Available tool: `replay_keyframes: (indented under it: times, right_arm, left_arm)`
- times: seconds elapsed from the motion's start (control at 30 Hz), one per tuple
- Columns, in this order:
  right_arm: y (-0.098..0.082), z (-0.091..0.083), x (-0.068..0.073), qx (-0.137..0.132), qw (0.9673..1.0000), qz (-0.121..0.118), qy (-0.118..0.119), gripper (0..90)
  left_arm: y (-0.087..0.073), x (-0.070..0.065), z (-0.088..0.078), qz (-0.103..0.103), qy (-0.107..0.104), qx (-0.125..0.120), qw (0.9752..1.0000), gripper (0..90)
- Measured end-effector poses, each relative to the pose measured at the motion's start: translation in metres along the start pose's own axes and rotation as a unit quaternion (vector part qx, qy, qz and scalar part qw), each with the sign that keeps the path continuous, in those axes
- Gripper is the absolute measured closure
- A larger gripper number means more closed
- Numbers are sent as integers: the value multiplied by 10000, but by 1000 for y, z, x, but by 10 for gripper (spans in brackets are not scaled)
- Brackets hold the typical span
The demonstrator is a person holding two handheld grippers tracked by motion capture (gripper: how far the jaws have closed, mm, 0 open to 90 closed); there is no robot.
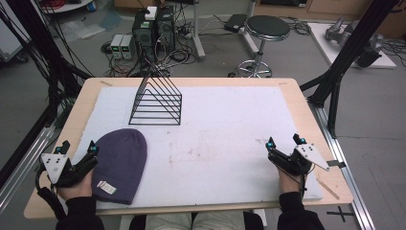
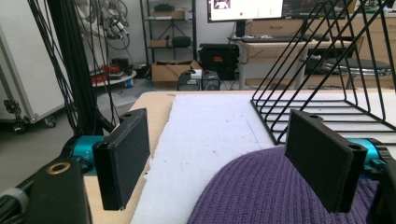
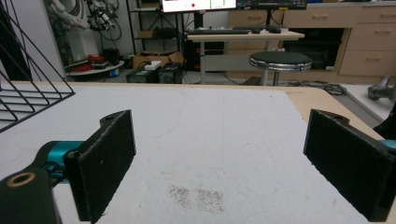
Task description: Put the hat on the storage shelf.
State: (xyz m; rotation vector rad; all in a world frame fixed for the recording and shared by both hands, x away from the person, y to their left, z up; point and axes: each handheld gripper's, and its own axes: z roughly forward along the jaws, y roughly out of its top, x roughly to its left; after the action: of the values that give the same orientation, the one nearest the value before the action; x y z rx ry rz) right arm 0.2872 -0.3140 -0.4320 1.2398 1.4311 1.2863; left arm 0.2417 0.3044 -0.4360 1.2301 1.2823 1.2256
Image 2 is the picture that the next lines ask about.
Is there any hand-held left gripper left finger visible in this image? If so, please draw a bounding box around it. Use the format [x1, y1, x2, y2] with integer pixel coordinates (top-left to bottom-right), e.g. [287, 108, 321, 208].
[92, 107, 151, 211]

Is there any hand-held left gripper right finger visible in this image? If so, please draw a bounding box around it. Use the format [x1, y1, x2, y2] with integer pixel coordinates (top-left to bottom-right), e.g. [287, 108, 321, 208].
[284, 109, 368, 214]

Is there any purple knitted hat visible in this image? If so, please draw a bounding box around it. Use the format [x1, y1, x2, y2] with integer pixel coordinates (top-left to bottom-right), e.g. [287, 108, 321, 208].
[186, 146, 381, 224]

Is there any black wire rack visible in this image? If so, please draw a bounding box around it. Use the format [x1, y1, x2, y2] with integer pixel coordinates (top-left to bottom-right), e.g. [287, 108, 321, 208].
[250, 0, 396, 146]

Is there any round white low table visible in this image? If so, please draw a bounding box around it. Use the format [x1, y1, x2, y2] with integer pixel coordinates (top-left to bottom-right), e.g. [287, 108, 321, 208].
[90, 63, 138, 89]

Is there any white foam mat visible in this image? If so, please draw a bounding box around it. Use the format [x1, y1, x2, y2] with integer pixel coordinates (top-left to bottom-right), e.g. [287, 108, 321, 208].
[130, 92, 396, 224]

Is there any open cardboard box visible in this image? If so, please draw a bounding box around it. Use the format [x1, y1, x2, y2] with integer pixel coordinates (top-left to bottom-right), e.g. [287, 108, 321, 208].
[150, 59, 204, 89]

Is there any black metal stand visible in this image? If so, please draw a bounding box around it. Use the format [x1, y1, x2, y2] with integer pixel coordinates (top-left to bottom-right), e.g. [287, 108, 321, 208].
[27, 0, 116, 138]

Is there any small computer case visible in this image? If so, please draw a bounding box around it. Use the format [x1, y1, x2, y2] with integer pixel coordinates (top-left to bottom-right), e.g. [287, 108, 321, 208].
[177, 68, 221, 91]

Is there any white cabinet on wheels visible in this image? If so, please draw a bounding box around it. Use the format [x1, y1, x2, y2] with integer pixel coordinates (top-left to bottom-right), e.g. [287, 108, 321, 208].
[0, 22, 66, 133]

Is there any wooden desk with white legs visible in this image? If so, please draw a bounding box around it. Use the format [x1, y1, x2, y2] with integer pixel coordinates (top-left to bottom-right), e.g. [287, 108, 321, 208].
[228, 38, 363, 91]

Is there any black keyboard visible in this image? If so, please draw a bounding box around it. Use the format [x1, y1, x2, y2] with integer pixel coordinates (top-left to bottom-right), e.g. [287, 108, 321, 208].
[241, 34, 331, 44]

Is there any black equipment case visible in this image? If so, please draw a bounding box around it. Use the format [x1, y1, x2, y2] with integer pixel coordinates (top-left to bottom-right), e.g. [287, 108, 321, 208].
[198, 43, 241, 81]

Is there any black shelving unit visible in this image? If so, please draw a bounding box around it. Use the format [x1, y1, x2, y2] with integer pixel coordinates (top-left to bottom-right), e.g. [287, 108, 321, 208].
[138, 0, 198, 68]

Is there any computer monitor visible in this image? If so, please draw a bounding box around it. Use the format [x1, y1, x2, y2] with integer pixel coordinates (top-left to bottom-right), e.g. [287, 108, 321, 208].
[207, 0, 285, 23]

